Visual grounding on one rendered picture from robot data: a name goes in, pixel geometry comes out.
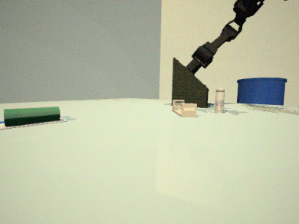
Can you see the white and grey battery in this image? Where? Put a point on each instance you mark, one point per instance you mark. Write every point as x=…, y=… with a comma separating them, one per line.
x=219, y=100

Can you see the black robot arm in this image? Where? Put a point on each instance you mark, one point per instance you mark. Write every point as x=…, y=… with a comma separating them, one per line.
x=205, y=53

